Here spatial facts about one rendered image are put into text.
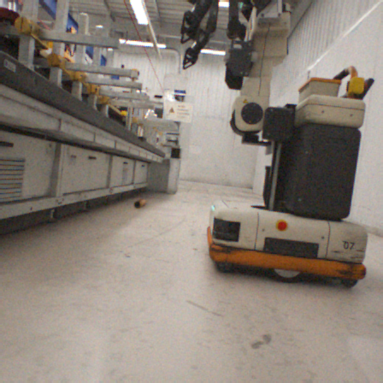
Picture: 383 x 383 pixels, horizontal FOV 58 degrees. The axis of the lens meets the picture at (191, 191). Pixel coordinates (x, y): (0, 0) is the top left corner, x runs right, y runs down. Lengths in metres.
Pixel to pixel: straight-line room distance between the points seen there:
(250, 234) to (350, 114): 0.66
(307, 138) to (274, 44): 0.51
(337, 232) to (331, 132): 0.42
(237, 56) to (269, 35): 0.20
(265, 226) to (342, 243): 0.33
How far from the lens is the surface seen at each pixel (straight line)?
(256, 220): 1.48
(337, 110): 1.61
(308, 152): 1.55
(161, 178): 6.17
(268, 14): 1.68
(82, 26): 1.93
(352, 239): 1.60
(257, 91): 1.71
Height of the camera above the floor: 0.41
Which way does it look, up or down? 3 degrees down
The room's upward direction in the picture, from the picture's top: 7 degrees clockwise
